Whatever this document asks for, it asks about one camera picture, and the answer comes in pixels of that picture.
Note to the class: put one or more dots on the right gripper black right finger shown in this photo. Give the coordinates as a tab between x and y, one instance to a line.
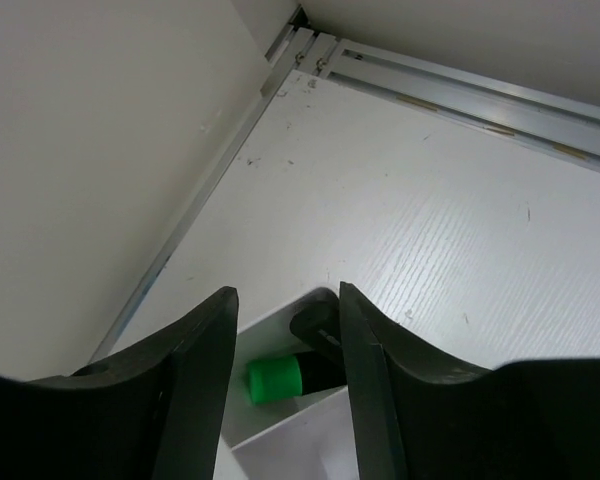
421	413

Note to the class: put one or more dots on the white compartment organizer tray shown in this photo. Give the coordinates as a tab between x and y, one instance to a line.
297	437

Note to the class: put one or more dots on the aluminium frame rail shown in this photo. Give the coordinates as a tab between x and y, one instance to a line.
567	128

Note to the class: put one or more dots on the green highlighter marker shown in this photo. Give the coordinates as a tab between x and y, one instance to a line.
300	374

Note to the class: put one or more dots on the yellow highlighter marker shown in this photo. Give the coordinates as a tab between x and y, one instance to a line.
317	325

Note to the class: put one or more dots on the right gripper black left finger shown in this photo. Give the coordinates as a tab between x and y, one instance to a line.
153	410

